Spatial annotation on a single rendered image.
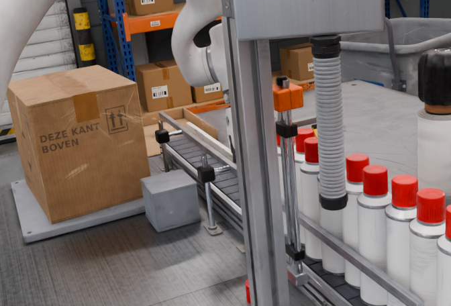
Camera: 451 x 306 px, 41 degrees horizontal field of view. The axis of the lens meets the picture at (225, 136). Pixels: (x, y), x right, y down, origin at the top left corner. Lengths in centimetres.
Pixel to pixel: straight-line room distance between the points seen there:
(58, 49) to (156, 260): 401
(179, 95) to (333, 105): 405
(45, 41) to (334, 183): 447
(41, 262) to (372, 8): 85
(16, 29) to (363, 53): 258
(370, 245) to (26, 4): 59
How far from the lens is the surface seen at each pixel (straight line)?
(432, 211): 77
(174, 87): 470
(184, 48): 116
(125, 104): 135
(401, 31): 406
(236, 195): 130
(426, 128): 114
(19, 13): 92
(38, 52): 509
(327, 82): 70
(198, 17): 112
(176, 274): 114
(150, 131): 197
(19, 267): 129
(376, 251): 88
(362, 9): 70
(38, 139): 132
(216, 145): 152
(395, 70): 319
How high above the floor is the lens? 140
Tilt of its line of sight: 18 degrees down
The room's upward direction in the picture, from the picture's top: 6 degrees counter-clockwise
